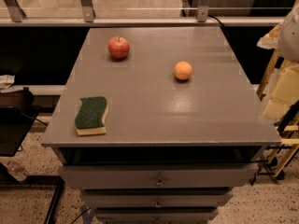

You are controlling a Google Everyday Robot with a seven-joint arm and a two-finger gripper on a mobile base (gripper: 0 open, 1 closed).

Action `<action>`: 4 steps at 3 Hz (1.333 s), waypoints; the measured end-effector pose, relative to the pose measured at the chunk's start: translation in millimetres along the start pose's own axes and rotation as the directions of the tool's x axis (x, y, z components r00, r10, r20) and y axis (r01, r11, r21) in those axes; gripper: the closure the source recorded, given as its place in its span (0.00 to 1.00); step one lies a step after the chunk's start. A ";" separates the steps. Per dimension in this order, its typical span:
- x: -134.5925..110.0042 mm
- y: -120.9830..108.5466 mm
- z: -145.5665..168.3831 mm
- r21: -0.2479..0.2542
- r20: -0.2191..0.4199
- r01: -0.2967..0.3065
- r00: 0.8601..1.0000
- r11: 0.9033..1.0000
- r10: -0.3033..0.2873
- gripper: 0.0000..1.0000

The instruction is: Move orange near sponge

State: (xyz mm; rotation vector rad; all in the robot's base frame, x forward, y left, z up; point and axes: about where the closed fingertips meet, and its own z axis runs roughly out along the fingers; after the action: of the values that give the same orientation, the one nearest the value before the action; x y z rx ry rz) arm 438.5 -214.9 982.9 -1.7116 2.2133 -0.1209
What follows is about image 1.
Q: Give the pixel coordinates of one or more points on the orange fruit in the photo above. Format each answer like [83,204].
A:
[183,70]

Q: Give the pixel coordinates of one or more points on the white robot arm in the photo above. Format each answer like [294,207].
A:
[288,40]

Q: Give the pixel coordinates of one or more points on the green yellow sponge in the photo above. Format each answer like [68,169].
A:
[91,117]

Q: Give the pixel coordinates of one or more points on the grey drawer cabinet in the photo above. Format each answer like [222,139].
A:
[174,149]

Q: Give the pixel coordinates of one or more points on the red apple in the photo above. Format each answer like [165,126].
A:
[118,47]

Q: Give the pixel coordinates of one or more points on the metal railing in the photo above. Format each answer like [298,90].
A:
[100,13]

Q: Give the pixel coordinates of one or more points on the black side table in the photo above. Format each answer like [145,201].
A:
[17,115]

